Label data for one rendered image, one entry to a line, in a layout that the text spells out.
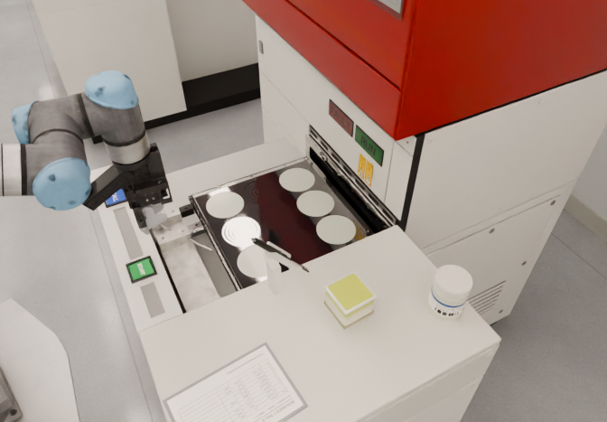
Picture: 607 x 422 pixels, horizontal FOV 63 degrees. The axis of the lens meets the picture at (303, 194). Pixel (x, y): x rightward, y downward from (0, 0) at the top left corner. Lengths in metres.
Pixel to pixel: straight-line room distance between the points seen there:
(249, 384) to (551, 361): 1.55
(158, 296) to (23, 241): 1.74
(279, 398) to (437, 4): 0.73
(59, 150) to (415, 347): 0.71
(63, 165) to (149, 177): 0.26
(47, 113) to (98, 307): 1.58
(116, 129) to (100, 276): 1.64
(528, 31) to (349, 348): 0.71
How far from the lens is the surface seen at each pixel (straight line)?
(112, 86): 0.87
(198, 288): 1.19
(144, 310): 1.09
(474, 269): 1.67
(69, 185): 0.77
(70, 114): 0.88
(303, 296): 1.05
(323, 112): 1.37
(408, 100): 0.97
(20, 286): 2.60
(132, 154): 0.93
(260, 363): 0.97
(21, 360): 1.30
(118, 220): 1.29
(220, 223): 1.29
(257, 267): 1.19
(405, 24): 0.90
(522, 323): 2.35
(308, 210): 1.31
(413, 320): 1.04
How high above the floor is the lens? 1.83
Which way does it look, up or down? 43 degrees down
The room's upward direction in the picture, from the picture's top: straight up
